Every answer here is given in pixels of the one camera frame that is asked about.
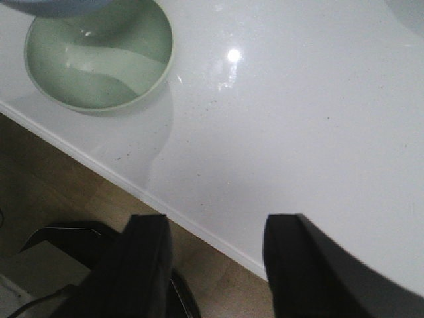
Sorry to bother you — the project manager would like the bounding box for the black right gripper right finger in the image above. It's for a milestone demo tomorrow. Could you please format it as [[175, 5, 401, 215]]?
[[263, 214, 423, 317]]

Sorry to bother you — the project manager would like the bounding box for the blue bowl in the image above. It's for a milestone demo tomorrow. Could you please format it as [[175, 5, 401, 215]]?
[[1, 0, 111, 17]]

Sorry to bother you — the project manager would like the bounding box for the black base on floor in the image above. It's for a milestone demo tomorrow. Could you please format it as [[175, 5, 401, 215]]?
[[24, 221, 201, 317]]

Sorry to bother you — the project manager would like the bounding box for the black cable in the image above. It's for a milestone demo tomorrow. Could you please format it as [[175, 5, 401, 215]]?
[[6, 284, 74, 318]]

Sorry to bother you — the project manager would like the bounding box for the green bowl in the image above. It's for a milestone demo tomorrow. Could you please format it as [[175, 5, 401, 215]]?
[[24, 1, 174, 113]]

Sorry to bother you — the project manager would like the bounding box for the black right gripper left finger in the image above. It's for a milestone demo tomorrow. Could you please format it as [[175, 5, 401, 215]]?
[[54, 215, 172, 317]]

